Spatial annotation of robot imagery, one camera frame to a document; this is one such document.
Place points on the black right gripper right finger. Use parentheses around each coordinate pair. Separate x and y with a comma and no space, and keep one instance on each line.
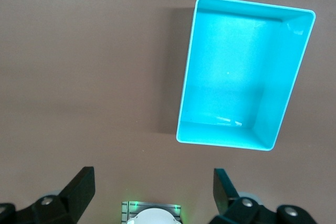
(236,205)

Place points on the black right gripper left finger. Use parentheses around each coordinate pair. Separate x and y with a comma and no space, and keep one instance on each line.
(71,200)

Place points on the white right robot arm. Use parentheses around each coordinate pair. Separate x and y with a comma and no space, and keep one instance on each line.
(155,217)

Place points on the teal plastic storage bin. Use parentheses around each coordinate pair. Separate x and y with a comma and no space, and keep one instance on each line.
(244,77)

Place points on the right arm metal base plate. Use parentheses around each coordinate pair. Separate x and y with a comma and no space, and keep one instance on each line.
(125,208)

